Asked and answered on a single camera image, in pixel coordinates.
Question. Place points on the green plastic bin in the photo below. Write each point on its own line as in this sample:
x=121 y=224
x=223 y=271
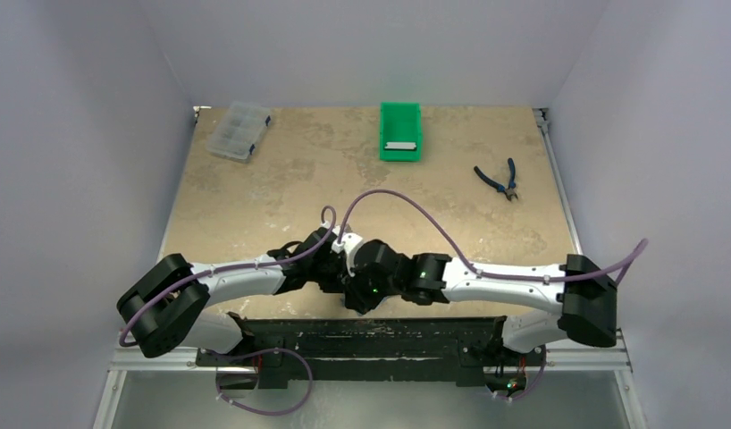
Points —
x=400 y=121

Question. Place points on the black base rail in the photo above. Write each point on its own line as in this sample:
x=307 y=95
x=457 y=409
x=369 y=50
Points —
x=466 y=351

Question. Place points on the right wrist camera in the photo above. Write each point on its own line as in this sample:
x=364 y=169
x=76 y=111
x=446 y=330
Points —
x=346 y=245

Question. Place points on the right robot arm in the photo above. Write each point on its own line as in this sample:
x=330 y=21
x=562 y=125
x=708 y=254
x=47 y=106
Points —
x=570 y=301

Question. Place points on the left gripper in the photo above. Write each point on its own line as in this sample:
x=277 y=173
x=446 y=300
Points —
x=335 y=286

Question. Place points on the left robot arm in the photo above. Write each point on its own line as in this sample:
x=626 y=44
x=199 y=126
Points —
x=167 y=307

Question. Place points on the stack of credit cards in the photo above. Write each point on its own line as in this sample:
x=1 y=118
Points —
x=400 y=145

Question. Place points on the clear plastic organizer box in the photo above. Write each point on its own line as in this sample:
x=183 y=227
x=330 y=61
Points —
x=240 y=131

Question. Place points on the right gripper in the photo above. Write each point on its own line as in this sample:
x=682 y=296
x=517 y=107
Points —
x=354 y=294

